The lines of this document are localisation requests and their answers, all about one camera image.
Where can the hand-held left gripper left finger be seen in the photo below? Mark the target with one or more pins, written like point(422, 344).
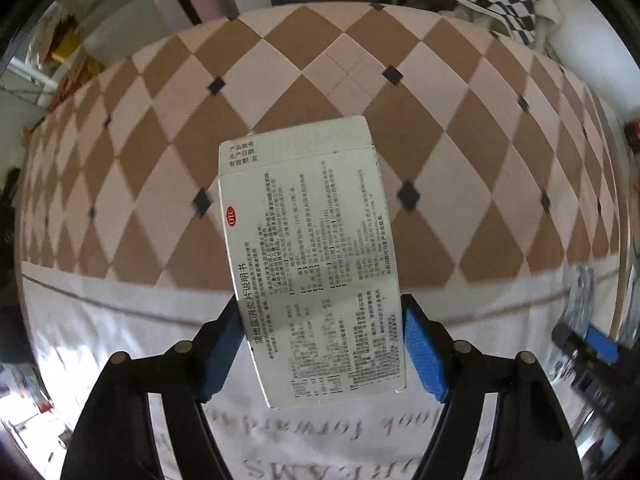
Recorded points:
point(222, 350)

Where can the cola bottle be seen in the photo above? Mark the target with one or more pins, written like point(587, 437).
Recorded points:
point(633, 135)

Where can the white medicine box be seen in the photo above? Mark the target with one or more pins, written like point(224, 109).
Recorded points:
point(310, 240)

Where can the silver blister pack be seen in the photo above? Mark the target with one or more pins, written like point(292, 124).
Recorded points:
point(580, 295)

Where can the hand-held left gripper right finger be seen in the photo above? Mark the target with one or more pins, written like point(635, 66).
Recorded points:
point(425, 355)

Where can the yellow bin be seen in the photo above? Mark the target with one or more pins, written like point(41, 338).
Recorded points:
point(65, 50)

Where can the brown diamond pattern tablecloth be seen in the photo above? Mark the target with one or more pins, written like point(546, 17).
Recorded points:
point(150, 160)

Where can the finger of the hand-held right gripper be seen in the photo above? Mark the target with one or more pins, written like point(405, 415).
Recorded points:
point(602, 345)

